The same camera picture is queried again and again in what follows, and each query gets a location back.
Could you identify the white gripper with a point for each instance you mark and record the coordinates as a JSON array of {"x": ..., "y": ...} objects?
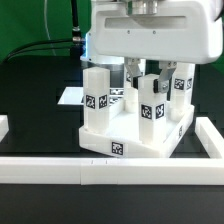
[{"x": 187, "y": 31}]

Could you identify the white desk top tray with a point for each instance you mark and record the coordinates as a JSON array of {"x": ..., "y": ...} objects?
[{"x": 122, "y": 138}]

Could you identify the fiducial marker sheet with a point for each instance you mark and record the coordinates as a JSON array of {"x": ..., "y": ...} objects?
[{"x": 74, "y": 96}]

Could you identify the white right fence bar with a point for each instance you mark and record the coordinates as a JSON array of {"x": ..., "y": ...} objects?
[{"x": 210, "y": 138}]

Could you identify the white left fence block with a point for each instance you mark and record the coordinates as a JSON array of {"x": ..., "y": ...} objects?
[{"x": 4, "y": 128}]

